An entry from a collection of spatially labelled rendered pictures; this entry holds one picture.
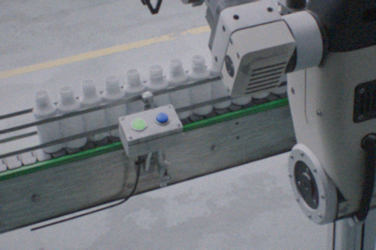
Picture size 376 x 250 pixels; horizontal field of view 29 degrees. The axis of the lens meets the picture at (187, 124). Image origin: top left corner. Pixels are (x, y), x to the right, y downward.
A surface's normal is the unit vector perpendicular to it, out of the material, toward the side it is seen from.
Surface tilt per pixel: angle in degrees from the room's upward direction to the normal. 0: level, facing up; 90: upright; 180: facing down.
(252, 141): 90
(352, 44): 90
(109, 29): 0
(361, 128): 90
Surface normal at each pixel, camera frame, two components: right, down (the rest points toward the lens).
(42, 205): 0.36, 0.47
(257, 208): -0.07, -0.85
